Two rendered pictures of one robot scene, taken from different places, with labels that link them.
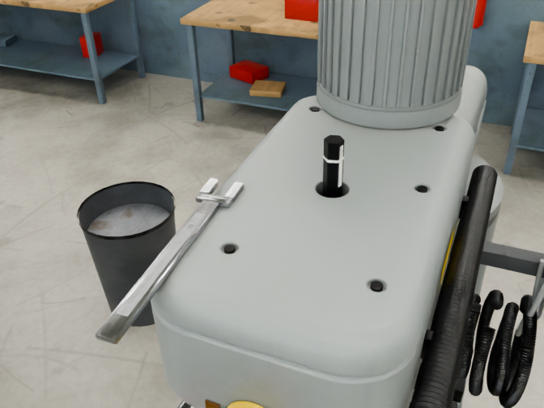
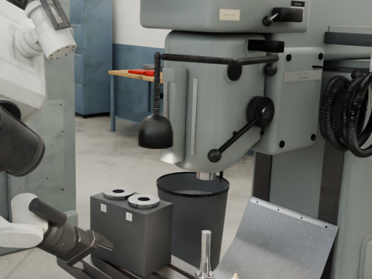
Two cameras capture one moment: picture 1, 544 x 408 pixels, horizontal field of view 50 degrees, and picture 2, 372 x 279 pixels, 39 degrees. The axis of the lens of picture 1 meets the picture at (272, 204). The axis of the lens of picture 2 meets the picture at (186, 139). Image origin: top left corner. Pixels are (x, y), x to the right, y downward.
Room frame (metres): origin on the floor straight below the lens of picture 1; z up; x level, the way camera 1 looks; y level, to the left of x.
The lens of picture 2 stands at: (-0.60, -0.50, 1.66)
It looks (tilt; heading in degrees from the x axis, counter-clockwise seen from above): 13 degrees down; 23
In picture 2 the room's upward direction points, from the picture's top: 2 degrees clockwise
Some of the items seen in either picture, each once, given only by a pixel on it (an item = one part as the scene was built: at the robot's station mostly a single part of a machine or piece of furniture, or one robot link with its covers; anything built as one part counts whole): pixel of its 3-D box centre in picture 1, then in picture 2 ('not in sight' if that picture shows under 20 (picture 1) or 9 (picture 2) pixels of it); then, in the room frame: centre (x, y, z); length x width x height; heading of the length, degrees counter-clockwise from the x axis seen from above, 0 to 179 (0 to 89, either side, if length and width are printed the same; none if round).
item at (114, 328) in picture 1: (176, 248); not in sight; (0.44, 0.09, 1.89); 0.24 x 0.04 x 0.01; 159
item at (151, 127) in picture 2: not in sight; (155, 129); (0.34, -0.03, 1.43); 0.07 x 0.07 x 0.06
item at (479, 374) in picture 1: (479, 342); (344, 110); (0.71, -0.36, 1.45); 0.18 x 0.16 x 0.21; 156
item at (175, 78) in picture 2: not in sight; (173, 115); (0.44, -0.02, 1.45); 0.04 x 0.04 x 0.21; 66
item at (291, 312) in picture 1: (333, 237); not in sight; (0.56, -0.07, 1.81); 0.47 x 0.26 x 0.16; 156
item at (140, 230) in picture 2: not in sight; (130, 227); (0.66, 0.21, 1.05); 0.22 x 0.12 x 0.20; 76
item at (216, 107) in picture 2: not in sight; (211, 99); (0.55, -0.07, 1.47); 0.21 x 0.19 x 0.32; 66
